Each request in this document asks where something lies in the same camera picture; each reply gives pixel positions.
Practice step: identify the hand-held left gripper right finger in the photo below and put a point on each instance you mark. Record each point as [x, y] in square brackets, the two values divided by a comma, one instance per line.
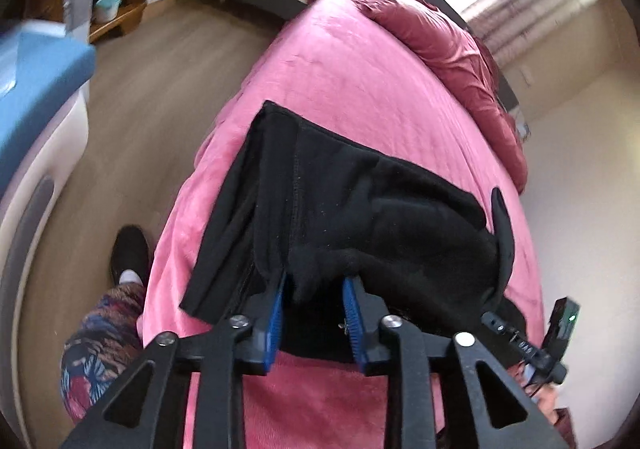
[352, 324]

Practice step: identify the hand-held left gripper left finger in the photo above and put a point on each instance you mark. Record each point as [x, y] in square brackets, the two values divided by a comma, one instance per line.
[274, 324]

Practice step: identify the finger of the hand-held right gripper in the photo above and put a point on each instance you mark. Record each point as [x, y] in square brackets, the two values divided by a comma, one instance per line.
[502, 234]

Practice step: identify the black pants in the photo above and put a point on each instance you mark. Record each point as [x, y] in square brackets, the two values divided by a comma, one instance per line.
[350, 204]

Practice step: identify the person's black shoe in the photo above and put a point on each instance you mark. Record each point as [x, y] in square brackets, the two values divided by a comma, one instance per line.
[129, 251]

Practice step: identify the person's leg in floral trousers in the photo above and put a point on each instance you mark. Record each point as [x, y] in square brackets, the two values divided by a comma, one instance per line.
[102, 349]

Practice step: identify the pink bed with blanket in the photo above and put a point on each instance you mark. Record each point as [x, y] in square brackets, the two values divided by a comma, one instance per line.
[360, 94]

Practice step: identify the patterned curtain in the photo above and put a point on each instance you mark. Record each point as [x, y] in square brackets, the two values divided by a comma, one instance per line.
[530, 4]

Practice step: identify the white grey furniture piece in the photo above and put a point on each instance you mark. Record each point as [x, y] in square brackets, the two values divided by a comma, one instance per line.
[30, 209]

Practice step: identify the teal plastic container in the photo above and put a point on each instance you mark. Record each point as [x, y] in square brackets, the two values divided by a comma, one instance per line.
[107, 8]

